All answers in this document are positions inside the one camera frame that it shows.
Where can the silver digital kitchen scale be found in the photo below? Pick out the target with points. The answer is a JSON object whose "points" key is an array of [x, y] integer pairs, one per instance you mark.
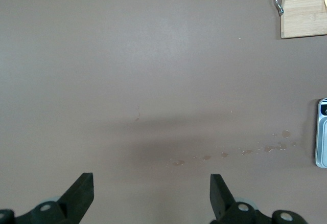
{"points": [[322, 144]]}

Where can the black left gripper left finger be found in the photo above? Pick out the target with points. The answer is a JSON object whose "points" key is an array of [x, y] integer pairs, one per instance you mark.
{"points": [[79, 196]]}

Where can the wooden cutting board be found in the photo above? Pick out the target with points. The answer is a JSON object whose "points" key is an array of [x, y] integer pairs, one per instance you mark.
{"points": [[301, 17]]}

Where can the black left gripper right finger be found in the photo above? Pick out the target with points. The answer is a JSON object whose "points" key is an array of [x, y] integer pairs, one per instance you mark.
{"points": [[222, 198]]}

